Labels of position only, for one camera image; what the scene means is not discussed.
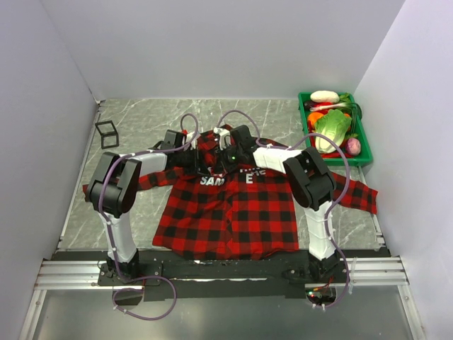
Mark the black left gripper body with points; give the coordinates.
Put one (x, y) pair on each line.
(186, 161)

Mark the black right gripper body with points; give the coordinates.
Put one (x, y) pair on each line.
(230, 158)

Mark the red black plaid shirt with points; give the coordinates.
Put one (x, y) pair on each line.
(246, 214)

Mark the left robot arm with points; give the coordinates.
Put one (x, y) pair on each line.
(113, 189)

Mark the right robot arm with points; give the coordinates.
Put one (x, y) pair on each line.
(311, 183)

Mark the black brooch display box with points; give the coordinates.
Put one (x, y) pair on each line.
(108, 133)

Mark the orange fruit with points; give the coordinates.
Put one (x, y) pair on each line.
(314, 117)

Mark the dark purple eggplant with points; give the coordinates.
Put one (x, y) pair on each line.
(309, 104)

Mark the red chili pepper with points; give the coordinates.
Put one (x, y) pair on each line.
(335, 155)

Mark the green white cabbage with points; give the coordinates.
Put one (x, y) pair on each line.
(334, 126)

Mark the white potato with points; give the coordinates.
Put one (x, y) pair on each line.
(324, 97)

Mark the purple onion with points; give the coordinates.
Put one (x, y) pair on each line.
(353, 147)

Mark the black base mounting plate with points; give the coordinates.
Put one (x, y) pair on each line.
(163, 274)

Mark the white green onion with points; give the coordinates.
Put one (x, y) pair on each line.
(320, 106)

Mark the green plastic tray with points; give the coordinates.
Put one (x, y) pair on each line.
(333, 159)

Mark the small circuit board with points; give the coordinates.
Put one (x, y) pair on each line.
(322, 296)

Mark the aluminium frame rail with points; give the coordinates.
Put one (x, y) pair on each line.
(86, 275)

